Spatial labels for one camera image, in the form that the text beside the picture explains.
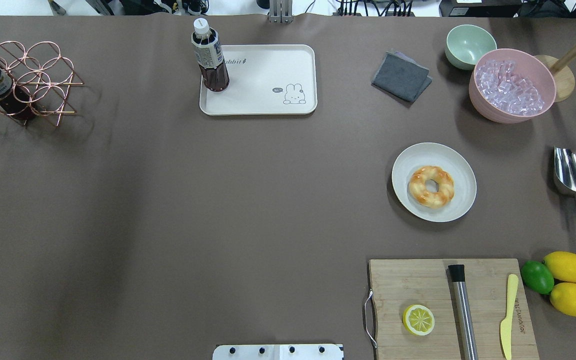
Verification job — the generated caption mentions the green lime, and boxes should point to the green lime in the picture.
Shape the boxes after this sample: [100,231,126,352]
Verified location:
[519,260,554,296]

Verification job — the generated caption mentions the yellow plastic knife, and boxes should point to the yellow plastic knife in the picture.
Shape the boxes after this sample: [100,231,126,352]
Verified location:
[499,273,519,360]

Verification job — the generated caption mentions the yellow lemon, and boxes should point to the yellow lemon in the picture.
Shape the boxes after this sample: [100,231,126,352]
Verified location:
[542,251,576,283]
[550,282,576,317]

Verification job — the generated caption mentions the green bowl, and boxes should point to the green bowl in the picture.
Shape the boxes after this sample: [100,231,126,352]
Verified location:
[445,24,498,71]

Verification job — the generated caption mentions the upper yellow lemon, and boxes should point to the upper yellow lemon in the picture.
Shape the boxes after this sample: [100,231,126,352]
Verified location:
[542,251,576,283]

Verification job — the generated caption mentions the tea bottle on tray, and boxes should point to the tea bottle on tray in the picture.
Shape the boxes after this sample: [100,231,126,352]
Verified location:
[190,17,230,92]

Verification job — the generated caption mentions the white round plate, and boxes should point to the white round plate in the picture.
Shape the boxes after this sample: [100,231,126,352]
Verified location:
[391,142,477,223]

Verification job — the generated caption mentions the pink bowl with ice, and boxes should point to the pink bowl with ice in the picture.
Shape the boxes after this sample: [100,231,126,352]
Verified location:
[469,48,557,124]

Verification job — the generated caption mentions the steel muddler black tip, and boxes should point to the steel muddler black tip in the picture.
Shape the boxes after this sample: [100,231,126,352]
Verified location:
[447,264,479,360]

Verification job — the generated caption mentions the copper wire bottle rack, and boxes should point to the copper wire bottle rack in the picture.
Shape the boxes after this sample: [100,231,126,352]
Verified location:
[0,40,85,128]

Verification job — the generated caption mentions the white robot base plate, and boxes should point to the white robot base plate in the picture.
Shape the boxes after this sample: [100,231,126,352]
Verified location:
[212,343,345,360]

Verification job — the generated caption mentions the glazed braided donut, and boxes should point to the glazed braided donut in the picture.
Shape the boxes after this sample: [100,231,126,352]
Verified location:
[407,165,455,208]

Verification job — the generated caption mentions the aluminium frame post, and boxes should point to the aluminium frame post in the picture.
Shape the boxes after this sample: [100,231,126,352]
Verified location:
[268,0,294,24]

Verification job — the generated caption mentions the white rabbit tray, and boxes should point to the white rabbit tray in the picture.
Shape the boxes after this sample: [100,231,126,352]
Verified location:
[199,44,318,116]

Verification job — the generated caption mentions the wooden cutting board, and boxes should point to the wooden cutting board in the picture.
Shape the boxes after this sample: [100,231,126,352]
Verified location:
[368,259,520,360]

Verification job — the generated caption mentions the grey folded cloth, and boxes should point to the grey folded cloth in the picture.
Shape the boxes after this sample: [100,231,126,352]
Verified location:
[371,51,433,103]

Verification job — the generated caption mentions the lemon half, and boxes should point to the lemon half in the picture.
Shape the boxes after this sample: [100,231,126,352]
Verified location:
[402,304,435,337]

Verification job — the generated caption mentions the lower yellow lemon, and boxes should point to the lower yellow lemon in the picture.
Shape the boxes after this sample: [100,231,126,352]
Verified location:
[550,282,576,317]

